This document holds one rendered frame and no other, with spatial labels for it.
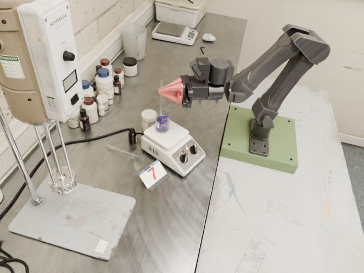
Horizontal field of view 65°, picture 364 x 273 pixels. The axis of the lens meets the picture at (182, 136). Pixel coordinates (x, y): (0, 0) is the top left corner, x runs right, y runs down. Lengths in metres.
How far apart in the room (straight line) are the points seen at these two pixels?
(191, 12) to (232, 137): 1.09
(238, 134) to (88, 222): 0.62
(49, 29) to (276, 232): 0.78
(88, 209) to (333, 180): 0.85
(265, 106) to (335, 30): 1.48
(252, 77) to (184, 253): 0.55
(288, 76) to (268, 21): 1.40
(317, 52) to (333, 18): 1.46
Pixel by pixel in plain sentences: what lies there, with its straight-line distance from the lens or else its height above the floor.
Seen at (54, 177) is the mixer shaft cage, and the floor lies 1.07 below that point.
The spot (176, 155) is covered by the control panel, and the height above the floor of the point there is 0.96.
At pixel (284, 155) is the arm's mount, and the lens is 1.10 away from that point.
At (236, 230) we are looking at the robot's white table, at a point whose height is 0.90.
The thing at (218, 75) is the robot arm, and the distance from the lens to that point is 0.87.
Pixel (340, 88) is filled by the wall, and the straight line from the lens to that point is 2.64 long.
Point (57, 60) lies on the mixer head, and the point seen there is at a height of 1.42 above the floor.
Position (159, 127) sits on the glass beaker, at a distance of 0.97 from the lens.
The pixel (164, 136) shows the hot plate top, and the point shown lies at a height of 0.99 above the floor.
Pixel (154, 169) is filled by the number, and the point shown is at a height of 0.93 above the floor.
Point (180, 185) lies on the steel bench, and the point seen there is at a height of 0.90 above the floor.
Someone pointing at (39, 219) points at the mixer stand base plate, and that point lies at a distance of 0.92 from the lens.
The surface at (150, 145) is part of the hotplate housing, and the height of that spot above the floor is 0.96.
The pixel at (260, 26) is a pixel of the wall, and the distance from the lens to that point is 2.35.
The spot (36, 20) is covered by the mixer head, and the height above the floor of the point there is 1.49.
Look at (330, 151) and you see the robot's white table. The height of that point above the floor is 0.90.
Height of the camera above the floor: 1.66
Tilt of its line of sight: 43 degrees down
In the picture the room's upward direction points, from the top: 8 degrees clockwise
